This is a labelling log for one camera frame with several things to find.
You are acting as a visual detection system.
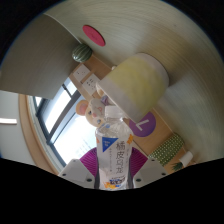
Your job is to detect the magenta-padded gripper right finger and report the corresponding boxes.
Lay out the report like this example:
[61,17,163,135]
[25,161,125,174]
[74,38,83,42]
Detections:
[129,147,169,190]

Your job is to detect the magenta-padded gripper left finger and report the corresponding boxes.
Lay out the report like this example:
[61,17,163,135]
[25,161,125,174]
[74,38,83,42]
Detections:
[58,147,100,190]

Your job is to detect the clear labelled drink bottle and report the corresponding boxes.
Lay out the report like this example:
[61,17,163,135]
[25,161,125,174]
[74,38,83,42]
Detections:
[94,105,134,192]

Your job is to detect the tall green cactus ornament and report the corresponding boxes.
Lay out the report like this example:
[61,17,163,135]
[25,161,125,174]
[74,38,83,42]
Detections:
[148,132,185,167]

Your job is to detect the small potted green plant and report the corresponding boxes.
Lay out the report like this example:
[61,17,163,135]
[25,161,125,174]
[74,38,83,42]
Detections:
[171,150,194,172]

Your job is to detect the round purple number sign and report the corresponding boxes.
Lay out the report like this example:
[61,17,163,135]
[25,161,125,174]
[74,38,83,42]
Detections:
[128,111,157,138]

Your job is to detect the large dark-framed window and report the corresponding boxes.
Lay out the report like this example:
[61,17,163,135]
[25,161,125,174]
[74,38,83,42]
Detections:
[33,77,101,168]

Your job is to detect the yellow plush mouse toy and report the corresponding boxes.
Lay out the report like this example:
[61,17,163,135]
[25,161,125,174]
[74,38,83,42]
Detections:
[75,96,111,128]

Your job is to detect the pale yellow paper cup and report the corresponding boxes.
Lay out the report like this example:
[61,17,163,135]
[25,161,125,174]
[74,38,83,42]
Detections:
[95,52,170,124]

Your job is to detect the grey-green desk partition panel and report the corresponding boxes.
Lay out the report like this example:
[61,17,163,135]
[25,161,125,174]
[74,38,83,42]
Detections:
[0,13,83,100]

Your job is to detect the small round green cactus ornament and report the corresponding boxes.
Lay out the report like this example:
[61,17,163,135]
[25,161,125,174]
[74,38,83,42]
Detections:
[71,43,94,64]

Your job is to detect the flat round red coaster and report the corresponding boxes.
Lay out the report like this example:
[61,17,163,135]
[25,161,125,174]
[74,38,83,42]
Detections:
[82,24,107,48]

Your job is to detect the white wall socket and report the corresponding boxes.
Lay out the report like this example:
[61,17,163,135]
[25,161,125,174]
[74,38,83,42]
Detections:
[72,63,91,84]
[81,73,101,97]

